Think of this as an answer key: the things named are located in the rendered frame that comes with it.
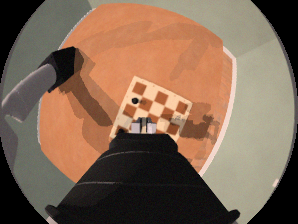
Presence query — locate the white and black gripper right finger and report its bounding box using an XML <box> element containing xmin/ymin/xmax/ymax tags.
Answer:
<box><xmin>146</xmin><ymin>117</ymin><xmax>156</xmax><ymax>134</ymax></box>

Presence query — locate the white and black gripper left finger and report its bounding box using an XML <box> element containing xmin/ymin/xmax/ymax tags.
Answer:
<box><xmin>131</xmin><ymin>117</ymin><xmax>142</xmax><ymax>133</ymax></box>

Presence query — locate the brown and cream chessboard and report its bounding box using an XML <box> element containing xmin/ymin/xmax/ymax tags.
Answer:
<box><xmin>110</xmin><ymin>76</ymin><xmax>193</xmax><ymax>142</ymax></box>

